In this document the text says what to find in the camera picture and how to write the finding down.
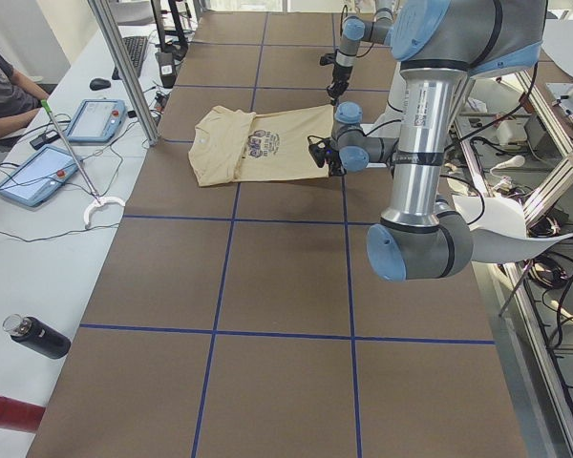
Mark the beige long-sleeve printed shirt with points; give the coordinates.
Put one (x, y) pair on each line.
(234, 146)

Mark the white reacher grabber stick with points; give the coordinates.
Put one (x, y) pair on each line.
(98, 200)

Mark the aluminium frame post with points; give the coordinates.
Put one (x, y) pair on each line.
(112, 36)

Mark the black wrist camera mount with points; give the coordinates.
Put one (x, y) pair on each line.
(319, 149)
(329, 59)

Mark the seated person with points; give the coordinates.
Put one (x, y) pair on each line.
(20, 99)

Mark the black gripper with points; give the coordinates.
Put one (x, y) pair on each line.
(334, 167)
(338, 76)

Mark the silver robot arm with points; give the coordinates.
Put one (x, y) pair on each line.
(354, 32)
(440, 46)

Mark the red cylinder bottle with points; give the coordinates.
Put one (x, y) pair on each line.
(20, 416)

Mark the blue teach pendant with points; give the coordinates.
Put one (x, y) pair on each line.
(39, 177)
(96, 121)

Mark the black computer mouse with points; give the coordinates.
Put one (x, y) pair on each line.
(97, 84)

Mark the blue teach pendant near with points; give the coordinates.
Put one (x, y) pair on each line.
(39, 177)

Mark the black water bottle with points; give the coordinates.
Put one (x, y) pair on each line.
(37, 336)

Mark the blue teach pendant far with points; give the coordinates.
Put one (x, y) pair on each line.
(96, 121)

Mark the black keyboard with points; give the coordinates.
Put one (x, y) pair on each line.
(136, 47)

